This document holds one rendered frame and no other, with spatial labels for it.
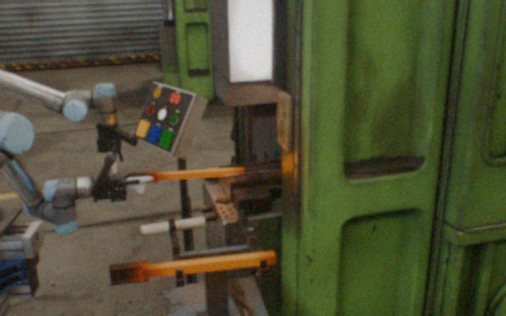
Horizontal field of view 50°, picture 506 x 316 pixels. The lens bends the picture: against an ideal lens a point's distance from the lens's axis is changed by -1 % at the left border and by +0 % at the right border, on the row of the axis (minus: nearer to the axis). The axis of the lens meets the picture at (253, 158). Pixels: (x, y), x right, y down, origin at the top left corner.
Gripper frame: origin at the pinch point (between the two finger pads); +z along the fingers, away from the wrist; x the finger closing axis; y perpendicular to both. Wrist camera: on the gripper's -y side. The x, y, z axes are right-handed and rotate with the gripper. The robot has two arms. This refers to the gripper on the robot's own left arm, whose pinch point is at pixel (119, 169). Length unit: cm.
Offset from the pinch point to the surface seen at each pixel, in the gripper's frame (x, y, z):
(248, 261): 90, -51, -9
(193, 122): -16.2, -30.0, -14.4
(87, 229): -126, 56, 93
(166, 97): -30.4, -17.3, -22.1
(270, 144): 0, -62, -9
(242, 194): 38, -50, -5
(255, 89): 28, -55, -39
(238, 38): 35, -50, -57
